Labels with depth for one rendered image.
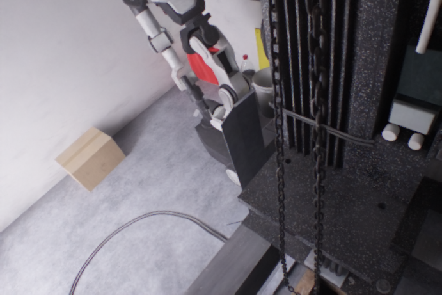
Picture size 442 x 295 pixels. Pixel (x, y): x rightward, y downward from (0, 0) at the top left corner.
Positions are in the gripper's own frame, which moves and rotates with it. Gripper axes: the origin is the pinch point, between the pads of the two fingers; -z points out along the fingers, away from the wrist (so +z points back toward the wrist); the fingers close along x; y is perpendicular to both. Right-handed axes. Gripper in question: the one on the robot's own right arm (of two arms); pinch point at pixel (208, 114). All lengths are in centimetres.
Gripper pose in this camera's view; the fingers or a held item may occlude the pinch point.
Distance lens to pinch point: 165.5
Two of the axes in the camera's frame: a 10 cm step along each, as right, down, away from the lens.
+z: -5.3, -8.3, -1.8
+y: 8.5, -5.3, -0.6
